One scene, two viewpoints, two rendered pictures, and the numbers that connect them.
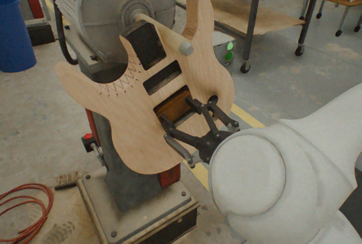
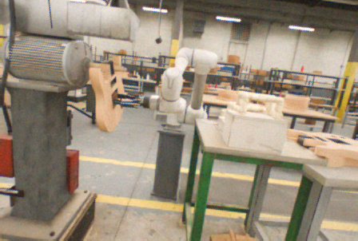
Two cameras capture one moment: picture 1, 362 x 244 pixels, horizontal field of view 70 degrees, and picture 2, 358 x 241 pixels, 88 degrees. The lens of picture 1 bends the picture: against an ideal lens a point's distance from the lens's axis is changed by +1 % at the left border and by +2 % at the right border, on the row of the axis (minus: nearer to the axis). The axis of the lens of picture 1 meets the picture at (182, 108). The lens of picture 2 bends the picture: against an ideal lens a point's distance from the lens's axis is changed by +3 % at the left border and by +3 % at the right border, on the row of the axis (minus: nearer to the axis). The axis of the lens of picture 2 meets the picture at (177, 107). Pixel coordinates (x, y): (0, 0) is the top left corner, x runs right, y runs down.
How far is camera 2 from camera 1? 0.83 m
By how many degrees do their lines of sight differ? 57
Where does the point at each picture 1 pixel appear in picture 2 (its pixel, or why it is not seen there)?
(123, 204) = (49, 212)
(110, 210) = (36, 226)
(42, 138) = not seen: outside the picture
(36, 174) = not seen: outside the picture
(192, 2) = (116, 58)
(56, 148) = not seen: outside the picture
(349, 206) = (163, 149)
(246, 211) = (177, 76)
